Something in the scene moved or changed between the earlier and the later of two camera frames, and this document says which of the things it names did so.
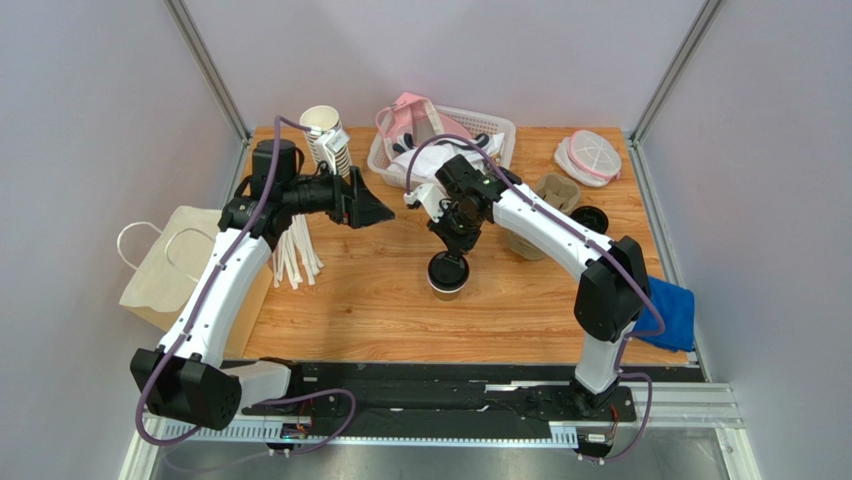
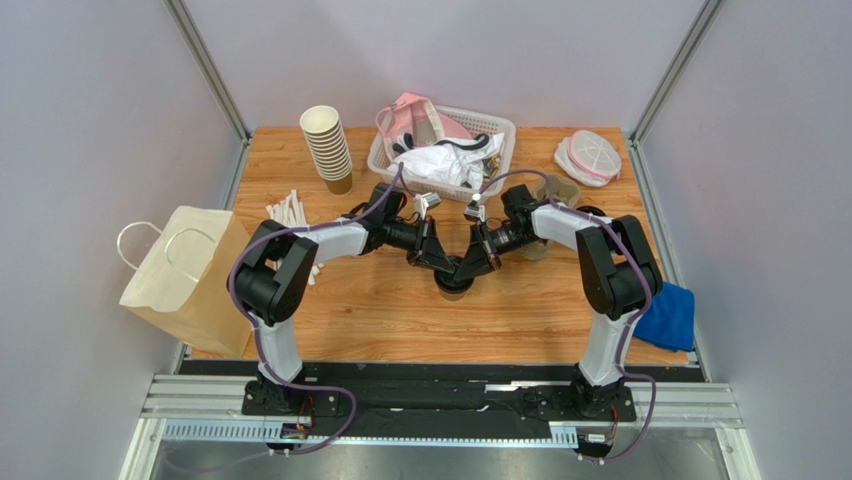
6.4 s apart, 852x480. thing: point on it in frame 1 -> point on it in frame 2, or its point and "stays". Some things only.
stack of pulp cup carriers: x=563 y=193 stays
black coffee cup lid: x=448 y=273 stays
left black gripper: x=353 y=204 -> x=433 y=252
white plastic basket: x=479 y=124 stays
